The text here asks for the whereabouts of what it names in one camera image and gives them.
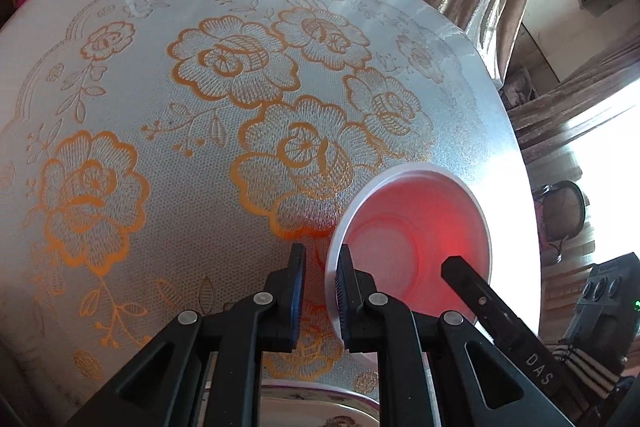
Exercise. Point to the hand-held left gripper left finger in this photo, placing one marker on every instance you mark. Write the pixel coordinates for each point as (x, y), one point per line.
(298, 289)

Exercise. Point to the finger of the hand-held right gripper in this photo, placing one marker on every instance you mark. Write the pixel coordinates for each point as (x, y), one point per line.
(480, 302)

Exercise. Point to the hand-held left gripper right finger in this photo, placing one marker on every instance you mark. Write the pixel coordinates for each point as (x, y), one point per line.
(342, 294)

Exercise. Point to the red plastic bowl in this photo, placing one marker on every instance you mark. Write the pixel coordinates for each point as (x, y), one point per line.
(425, 217)

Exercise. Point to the pink rimmed floral plate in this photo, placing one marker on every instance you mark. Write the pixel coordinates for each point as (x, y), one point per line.
(320, 399)

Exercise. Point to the dark round back chair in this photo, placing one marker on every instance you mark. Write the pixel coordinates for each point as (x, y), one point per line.
(560, 212)

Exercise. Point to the black speaker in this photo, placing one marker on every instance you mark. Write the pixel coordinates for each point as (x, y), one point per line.
(607, 292)

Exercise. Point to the floral lace tablecloth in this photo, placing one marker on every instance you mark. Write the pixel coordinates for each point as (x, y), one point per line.
(175, 132)

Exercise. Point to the brown side curtain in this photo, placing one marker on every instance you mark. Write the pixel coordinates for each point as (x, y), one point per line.
(575, 97)

